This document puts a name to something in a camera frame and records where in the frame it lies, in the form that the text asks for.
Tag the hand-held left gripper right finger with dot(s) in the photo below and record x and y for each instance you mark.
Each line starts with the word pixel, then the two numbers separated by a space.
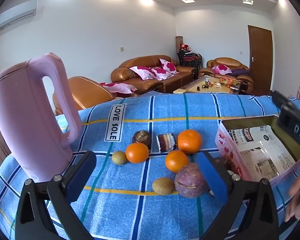
pixel 212 177

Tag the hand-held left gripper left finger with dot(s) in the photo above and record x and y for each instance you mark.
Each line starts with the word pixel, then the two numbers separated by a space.
pixel 81 180

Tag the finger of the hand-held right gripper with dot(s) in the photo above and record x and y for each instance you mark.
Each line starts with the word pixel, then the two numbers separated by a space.
pixel 280 98

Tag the purple passion fruit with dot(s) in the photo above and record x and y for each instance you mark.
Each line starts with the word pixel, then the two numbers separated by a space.
pixel 190 182

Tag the pink cardboard box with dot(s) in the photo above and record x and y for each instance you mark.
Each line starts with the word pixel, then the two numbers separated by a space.
pixel 230 152

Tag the orange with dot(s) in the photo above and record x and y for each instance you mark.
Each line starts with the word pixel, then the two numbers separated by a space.
pixel 189 141
pixel 177 161
pixel 137 153

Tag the longan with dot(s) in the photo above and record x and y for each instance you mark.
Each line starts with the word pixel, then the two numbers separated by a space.
pixel 119 158
pixel 162 186

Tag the brown round chestnut pastry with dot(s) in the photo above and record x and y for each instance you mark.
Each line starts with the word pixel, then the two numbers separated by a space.
pixel 141 140

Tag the person's right hand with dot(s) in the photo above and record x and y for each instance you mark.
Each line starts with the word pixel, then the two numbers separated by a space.
pixel 295 210

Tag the brown wooden door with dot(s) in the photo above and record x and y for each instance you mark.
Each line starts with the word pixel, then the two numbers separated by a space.
pixel 261 57

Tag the purple cloth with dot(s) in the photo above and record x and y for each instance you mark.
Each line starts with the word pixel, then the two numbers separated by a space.
pixel 241 72

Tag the pile of snacks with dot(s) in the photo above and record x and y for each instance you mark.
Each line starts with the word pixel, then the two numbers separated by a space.
pixel 228 82

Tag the blue plaid blanket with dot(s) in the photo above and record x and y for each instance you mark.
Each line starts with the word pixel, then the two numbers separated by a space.
pixel 130 215

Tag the brown leather armchair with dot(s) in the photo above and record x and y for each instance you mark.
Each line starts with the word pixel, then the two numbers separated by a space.
pixel 82 90
pixel 230 61

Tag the pink floral pillow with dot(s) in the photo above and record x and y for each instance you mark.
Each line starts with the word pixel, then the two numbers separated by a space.
pixel 221 69
pixel 120 87
pixel 162 73
pixel 142 72
pixel 168 65

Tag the pink electric kettle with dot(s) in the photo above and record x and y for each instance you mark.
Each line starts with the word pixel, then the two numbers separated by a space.
pixel 22 120

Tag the wooden coffee table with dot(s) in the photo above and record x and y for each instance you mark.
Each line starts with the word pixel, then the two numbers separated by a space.
pixel 190 88

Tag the stacked black chairs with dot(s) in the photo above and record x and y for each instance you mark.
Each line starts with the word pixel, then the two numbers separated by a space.
pixel 190 58

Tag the brown leather sofa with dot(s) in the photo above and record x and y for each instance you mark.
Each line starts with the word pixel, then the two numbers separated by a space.
pixel 180 76

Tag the square ceiling light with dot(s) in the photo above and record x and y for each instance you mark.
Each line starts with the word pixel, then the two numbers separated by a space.
pixel 187 0
pixel 248 1

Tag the red plush toy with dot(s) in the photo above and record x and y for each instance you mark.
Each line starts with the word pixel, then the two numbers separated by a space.
pixel 183 46

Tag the tall patterned vase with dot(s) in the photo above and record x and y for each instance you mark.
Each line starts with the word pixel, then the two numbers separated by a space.
pixel 179 42

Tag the white air conditioner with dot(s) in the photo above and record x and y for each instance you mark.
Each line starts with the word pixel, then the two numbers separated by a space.
pixel 16 13

